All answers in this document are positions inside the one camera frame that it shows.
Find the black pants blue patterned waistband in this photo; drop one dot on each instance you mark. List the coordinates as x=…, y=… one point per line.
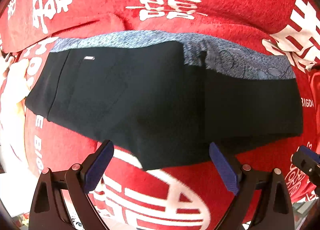
x=165, y=97

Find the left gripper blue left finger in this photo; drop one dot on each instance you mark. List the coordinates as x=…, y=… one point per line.
x=95, y=165

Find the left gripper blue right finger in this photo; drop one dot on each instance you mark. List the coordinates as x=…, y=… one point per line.
x=227, y=166

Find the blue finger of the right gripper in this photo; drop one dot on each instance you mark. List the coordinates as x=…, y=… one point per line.
x=307, y=152

